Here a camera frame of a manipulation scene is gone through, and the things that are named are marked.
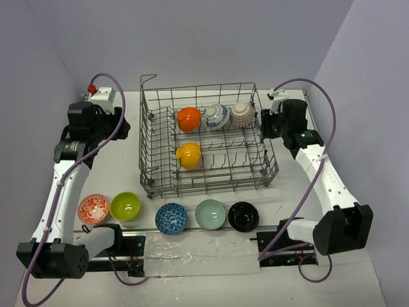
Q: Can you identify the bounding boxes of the grey patterned bowl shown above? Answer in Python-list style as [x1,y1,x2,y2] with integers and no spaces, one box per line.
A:
[230,102,256,128]

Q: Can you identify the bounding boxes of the blue floral bowl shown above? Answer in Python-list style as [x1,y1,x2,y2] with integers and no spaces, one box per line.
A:
[204,104,230,130]

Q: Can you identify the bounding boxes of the grey wire dish rack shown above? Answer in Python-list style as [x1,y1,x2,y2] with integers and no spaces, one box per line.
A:
[139,74,279,198]

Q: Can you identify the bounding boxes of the orange bowl white inside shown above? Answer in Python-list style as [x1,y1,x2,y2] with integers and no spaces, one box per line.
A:
[177,107,201,132]

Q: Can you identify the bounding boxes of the yellow-orange bowl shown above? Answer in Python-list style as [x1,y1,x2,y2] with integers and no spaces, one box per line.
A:
[176,143,201,170]

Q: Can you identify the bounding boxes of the orange white patterned bowl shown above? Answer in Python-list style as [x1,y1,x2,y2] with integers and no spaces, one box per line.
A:
[77,194,110,225]

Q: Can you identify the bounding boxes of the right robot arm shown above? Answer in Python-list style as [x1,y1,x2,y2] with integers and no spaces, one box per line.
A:
[261,99,373,255]

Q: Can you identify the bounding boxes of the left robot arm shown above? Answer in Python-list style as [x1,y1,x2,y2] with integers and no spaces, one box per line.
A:
[16,101,130,279]

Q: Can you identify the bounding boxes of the lime green bowl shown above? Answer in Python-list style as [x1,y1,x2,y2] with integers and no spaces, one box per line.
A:
[110,192,141,221]

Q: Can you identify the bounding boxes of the black glossy bowl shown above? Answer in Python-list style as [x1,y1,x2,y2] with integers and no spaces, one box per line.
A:
[228,201,259,233]

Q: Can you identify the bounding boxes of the blue triangle pattern bowl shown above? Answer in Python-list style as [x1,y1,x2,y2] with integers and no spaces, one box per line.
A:
[155,203,189,235]

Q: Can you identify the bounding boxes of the light teal bowl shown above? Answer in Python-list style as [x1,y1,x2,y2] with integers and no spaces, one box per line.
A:
[195,200,226,230]

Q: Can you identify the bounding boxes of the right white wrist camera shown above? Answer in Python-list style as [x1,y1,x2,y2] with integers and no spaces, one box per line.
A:
[267,89,289,114]

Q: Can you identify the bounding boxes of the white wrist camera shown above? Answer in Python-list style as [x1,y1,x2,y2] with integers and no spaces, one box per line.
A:
[86,84,116,114]
[267,89,289,114]

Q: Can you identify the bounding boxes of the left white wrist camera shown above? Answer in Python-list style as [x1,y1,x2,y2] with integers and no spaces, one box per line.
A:
[86,84,116,114]

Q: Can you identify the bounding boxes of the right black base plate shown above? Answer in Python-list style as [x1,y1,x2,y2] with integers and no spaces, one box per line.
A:
[250,230,318,267]

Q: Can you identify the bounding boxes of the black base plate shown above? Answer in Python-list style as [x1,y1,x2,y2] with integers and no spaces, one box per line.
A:
[87,235,146,278]
[250,230,318,267]

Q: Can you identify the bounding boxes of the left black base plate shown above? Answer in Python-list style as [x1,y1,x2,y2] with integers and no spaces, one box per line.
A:
[87,235,146,278]

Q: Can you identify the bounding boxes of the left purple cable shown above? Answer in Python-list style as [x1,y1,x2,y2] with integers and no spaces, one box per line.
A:
[21,72,151,307]

